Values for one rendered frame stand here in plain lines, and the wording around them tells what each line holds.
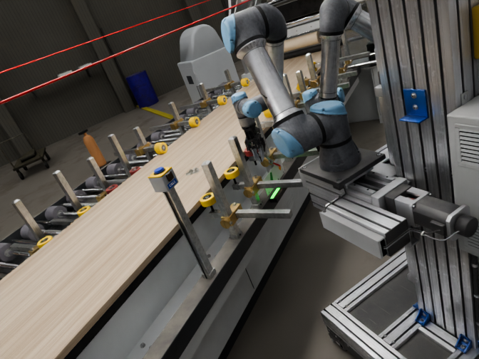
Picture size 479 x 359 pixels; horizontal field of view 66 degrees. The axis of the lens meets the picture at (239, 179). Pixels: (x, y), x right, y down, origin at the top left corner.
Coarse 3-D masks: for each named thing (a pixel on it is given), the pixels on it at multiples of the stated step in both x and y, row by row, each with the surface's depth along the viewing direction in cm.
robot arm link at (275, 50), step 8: (264, 8) 124; (272, 8) 126; (272, 16) 125; (280, 16) 128; (272, 24) 126; (280, 24) 128; (272, 32) 128; (280, 32) 131; (272, 40) 133; (280, 40) 134; (272, 48) 138; (280, 48) 138; (272, 56) 141; (280, 56) 142; (280, 64) 145; (280, 72) 148
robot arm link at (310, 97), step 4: (304, 92) 179; (308, 92) 177; (312, 92) 176; (316, 92) 177; (304, 96) 177; (308, 96) 176; (312, 96) 176; (316, 96) 176; (304, 100) 179; (308, 100) 177; (312, 100) 177; (316, 100) 176; (304, 104) 180; (308, 104) 178; (312, 104) 177; (308, 108) 180; (308, 112) 181
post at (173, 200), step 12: (168, 192) 137; (168, 204) 141; (180, 204) 142; (180, 216) 142; (180, 228) 146; (192, 228) 147; (192, 240) 147; (192, 252) 151; (204, 252) 153; (204, 264) 152; (204, 276) 156
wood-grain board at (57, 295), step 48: (192, 144) 259; (240, 144) 227; (144, 192) 210; (192, 192) 188; (96, 240) 177; (144, 240) 161; (0, 288) 167; (48, 288) 153; (96, 288) 141; (0, 336) 135; (48, 336) 125
